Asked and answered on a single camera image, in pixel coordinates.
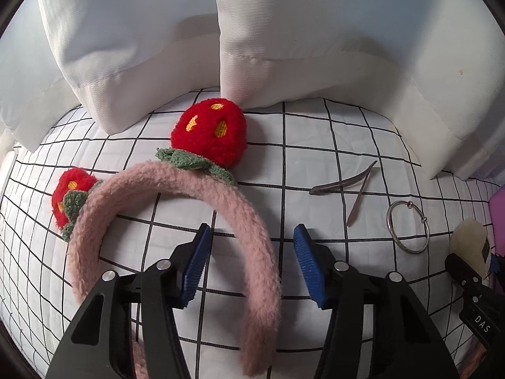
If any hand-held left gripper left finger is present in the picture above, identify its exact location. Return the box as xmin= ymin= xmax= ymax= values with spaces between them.
xmin=46 ymin=223 xmax=214 ymax=379

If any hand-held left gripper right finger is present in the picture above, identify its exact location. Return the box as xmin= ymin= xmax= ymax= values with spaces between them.
xmin=293 ymin=224 xmax=460 ymax=379

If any pink fluffy strawberry headband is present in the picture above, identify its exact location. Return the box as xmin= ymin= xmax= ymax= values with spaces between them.
xmin=51 ymin=99 xmax=283 ymax=379

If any cream fluffy hair clip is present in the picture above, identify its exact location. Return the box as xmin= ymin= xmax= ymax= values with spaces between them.
xmin=449 ymin=220 xmax=495 ymax=282

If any pink plastic box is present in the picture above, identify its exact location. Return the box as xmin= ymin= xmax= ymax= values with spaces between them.
xmin=488 ymin=187 xmax=505 ymax=258

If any silver metal hair pin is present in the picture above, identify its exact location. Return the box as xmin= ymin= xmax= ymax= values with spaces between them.
xmin=346 ymin=165 xmax=376 ymax=227

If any dark metal hair pin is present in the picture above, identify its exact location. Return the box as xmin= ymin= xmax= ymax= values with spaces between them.
xmin=308 ymin=160 xmax=378 ymax=196

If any black-and-white checkered cloth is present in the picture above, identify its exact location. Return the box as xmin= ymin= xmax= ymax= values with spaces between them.
xmin=0 ymin=88 xmax=502 ymax=369

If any white curtain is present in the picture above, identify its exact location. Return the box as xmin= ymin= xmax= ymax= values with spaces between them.
xmin=212 ymin=0 xmax=505 ymax=181
xmin=0 ymin=0 xmax=224 ymax=151

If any silver bracelet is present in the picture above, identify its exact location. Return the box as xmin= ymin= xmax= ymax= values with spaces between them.
xmin=386 ymin=201 xmax=430 ymax=254

